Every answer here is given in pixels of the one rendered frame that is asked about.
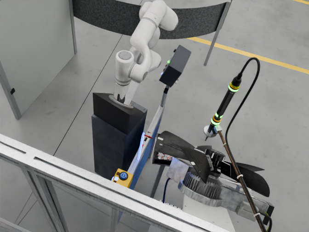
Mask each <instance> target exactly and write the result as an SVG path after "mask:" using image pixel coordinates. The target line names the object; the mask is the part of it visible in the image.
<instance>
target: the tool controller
mask: <svg viewBox="0 0 309 232"><path fill-rule="evenodd" d="M173 52H174V54H173V55H172V57H171V60H170V62H169V63H168V64H167V66H166V67H165V70H164V71H163V74H162V75H161V77H160V79H159V81H161V82H162V83H164V84H166V85H167V86H170V87H172V86H173V85H174V83H175V84H177V83H178V80H179V77H180V75H181V74H182V72H183V70H184V68H185V66H186V63H187V61H188V59H189V57H190V55H191V51H189V50H188V49H186V48H185V47H183V46H181V45H179V46H178V48H177V49H174V51H173Z"/></svg>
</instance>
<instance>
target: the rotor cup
mask: <svg viewBox="0 0 309 232"><path fill-rule="evenodd" d="M216 151H217V150H214V149H211V148H207V149H206V151H205V155H209V156H210V159H211V161H212V165H213V170H212V171H211V173H210V174H211V175H213V176H217V177H220V175H221V173H220V172H219V171H218V168H221V165H220V161H224V160H225V158H224V157H226V155H225V154H223V153H221V152H219V151H217V152H216ZM213 153H214V155H213V158H211V157H212V154H213ZM223 158H224V160H223Z"/></svg>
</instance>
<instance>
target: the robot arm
mask: <svg viewBox="0 0 309 232"><path fill-rule="evenodd" d="M139 18H140V22H139V24H138V26H137V27H136V29H135V31H134V32H133V34H132V36H131V38H130V44H131V45H132V46H131V47H130V49H129V51H126V50H123V51H119V52H117V54H116V59H115V81H116V85H115V89H114V95H109V98H110V99H111V100H112V101H114V102H115V103H117V104H119V105H121V106H123V107H125V108H128V109H133V105H131V104H130V102H131V100H132V98H133V96H134V94H135V92H136V90H137V88H138V86H139V85H140V83H141V82H142V81H143V80H144V79H145V77H146V76H147V74H148V73H149V72H151V71H153V70H155V69H157V68H158V67H159V66H160V64H161V56H160V55H159V54H158V53H156V52H154V51H152V50H150V49H151V48H153V47H154V46H155V45H156V44H157V42H158V40H159V37H160V29H159V27H160V28H162V29H165V30H168V31H172V30H174V29H175V28H176V27H177V25H178V17H177V15H176V13H175V12H174V11H173V10H172V9H171V8H169V7H168V6H167V5H166V4H165V2H164V1H163V0H155V1H153V2H145V3H143V4H142V6H141V7H140V10H139ZM134 61H135V62H137V63H139V64H137V63H135V62H134Z"/></svg>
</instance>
